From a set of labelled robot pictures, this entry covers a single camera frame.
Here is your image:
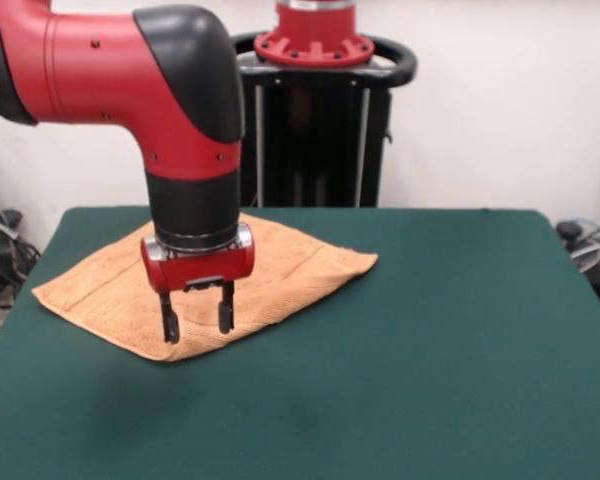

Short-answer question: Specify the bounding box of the tan terry towel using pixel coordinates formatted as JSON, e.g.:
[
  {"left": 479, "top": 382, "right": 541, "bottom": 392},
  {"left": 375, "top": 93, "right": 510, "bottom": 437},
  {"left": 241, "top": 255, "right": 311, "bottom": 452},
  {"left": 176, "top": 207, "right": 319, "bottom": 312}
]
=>
[{"left": 31, "top": 212, "right": 380, "bottom": 365}]

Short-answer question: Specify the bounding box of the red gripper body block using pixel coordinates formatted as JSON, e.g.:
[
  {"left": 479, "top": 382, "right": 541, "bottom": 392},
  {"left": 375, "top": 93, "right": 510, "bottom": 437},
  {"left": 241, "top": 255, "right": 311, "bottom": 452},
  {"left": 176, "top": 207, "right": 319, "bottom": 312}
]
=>
[{"left": 140, "top": 238, "right": 256, "bottom": 294}]

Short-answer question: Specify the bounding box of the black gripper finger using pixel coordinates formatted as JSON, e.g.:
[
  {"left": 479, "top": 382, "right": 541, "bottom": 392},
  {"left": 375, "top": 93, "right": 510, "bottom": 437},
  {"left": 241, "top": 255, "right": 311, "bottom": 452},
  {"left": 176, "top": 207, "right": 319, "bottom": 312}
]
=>
[
  {"left": 159, "top": 290, "right": 183, "bottom": 346},
  {"left": 217, "top": 280, "right": 237, "bottom": 336}
]

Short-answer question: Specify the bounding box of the dark green table cloth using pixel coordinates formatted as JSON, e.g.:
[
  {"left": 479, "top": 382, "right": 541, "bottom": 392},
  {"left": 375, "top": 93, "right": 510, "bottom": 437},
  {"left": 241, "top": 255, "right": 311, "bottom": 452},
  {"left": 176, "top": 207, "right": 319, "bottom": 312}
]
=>
[{"left": 0, "top": 207, "right": 600, "bottom": 480}]

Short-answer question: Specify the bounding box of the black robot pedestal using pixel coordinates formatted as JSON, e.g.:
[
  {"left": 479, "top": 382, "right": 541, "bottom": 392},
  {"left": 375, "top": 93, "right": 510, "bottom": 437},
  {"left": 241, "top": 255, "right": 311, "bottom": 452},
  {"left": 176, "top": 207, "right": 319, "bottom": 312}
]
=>
[{"left": 232, "top": 30, "right": 419, "bottom": 209}]

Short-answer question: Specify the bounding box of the black cable bundle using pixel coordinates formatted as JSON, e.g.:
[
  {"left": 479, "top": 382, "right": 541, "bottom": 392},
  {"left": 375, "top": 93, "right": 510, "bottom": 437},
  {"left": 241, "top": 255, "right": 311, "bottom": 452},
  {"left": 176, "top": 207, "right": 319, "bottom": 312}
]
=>
[{"left": 0, "top": 214, "right": 42, "bottom": 307}]

